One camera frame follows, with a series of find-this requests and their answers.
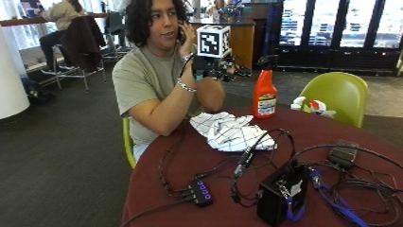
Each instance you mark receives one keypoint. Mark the white spray bottle red trigger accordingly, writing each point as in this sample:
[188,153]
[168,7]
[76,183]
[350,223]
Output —
[319,107]

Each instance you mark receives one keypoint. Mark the black framed glass doors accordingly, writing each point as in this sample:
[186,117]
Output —
[335,53]

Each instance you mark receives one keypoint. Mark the grey power adapter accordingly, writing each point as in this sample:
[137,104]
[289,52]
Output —
[343,154]

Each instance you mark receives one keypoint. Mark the dark metal stool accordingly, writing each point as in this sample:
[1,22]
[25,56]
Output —
[114,34]

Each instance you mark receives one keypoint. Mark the orange spray bottle black trigger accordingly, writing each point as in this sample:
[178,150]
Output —
[265,94]

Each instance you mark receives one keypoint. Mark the white round column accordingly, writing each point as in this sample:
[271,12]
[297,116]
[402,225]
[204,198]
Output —
[11,82]

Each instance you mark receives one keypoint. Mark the metal frame high chair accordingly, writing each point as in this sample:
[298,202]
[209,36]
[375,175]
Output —
[84,78]

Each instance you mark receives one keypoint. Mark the the person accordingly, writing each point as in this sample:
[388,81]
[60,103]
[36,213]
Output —
[142,78]

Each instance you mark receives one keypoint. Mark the white cube with black markers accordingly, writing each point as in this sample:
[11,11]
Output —
[213,41]

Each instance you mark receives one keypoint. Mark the black hub with blue lights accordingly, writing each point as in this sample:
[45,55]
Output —
[201,193]

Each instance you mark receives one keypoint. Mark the white checked cloth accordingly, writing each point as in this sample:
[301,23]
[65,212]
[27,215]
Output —
[229,132]

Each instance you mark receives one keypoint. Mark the black bag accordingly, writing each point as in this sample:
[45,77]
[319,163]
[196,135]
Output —
[35,90]

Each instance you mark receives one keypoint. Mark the green plastic chair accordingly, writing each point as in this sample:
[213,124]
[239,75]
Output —
[339,94]
[128,142]

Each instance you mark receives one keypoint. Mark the dark jacket on chair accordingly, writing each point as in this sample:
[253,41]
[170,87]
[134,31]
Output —
[81,41]

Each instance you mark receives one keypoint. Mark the black box device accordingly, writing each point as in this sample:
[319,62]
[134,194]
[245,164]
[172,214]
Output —
[279,195]

